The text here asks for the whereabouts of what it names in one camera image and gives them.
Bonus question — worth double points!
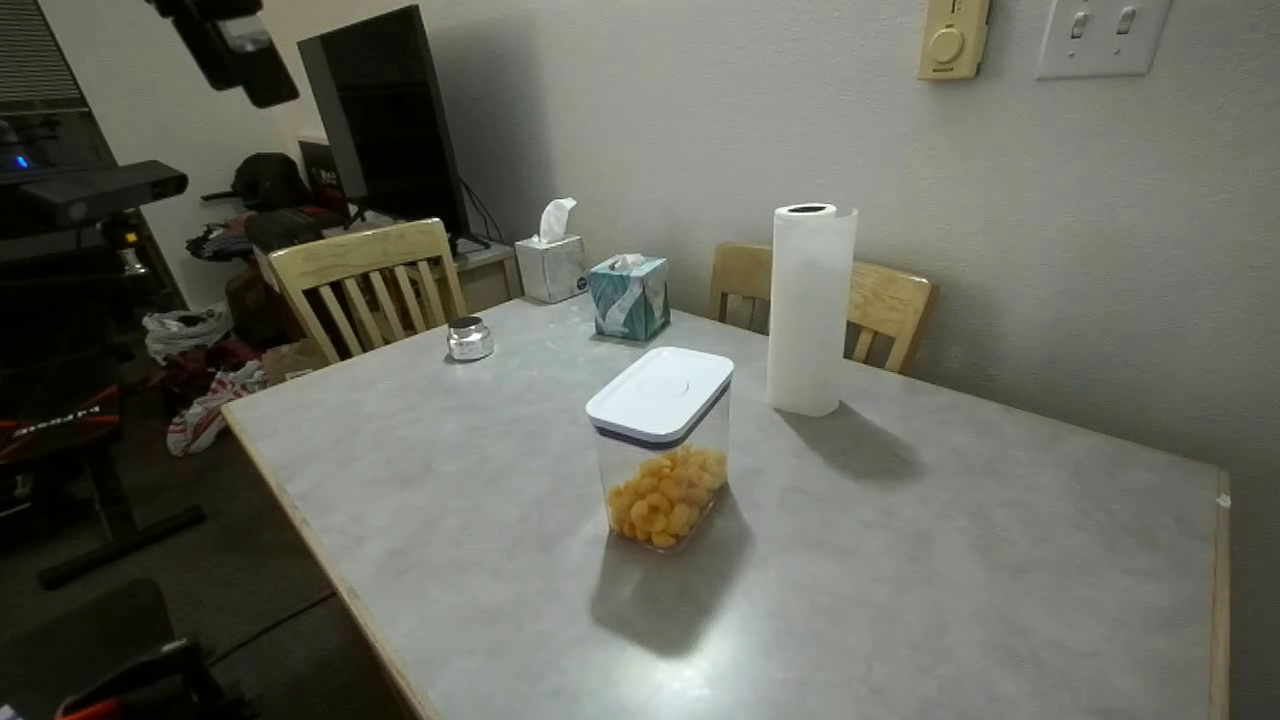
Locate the black keyboard on stand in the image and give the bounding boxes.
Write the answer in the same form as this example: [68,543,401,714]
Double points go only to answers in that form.
[0,159,187,239]

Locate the small silver metal tin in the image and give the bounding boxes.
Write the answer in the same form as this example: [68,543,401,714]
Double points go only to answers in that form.
[444,317,494,366]

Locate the teal patterned tissue box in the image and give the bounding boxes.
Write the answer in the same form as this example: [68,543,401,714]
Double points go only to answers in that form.
[585,251,668,345]

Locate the black flat screen monitor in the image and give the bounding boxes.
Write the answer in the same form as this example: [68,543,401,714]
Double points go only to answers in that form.
[299,4,467,238]

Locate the white rectangular container lid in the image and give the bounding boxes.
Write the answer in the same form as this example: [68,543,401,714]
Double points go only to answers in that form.
[585,345,736,445]

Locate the orange cereal rings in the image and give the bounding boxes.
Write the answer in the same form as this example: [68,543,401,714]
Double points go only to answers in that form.
[605,445,734,558]

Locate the clear plastic food container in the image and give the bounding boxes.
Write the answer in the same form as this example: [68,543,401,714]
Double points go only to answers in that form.
[596,404,727,551]

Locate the wooden chair by wall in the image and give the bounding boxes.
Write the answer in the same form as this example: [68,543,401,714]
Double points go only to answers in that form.
[713,246,934,372]

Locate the white paper towel roll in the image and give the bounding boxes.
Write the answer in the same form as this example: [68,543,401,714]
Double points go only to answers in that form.
[769,203,857,415]

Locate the white double light switch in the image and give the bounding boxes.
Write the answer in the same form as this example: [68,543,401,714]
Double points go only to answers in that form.
[1036,0,1172,81]

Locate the beige wall thermostat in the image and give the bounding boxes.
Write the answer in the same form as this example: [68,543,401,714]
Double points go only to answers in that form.
[920,0,993,84]

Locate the light wooden slatted chair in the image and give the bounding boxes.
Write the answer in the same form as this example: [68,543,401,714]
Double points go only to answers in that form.
[268,220,467,361]

